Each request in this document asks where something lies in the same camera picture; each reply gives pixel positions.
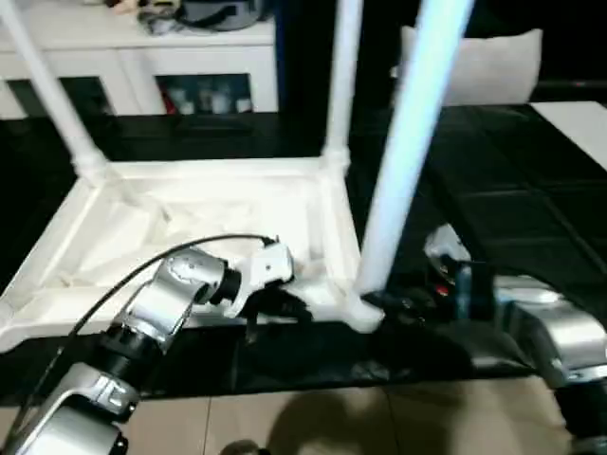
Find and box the white plastic table top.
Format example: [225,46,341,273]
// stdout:
[0,158,386,355]

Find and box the white plastic table leg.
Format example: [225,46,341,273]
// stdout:
[355,0,478,305]
[322,0,364,166]
[0,0,109,185]

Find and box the black work mat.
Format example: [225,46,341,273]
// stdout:
[0,102,607,408]

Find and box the grey cushion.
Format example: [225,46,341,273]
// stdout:
[393,26,544,107]

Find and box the grey helmet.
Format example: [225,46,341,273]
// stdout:
[179,0,276,31]

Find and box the black clutter pile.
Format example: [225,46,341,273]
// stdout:
[137,7,182,36]

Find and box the white glass-door cabinet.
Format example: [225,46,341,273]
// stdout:
[0,9,279,116]

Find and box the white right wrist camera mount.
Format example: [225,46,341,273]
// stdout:
[424,225,474,324]

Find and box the black left wrist camera cable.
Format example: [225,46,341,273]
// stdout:
[0,233,282,428]

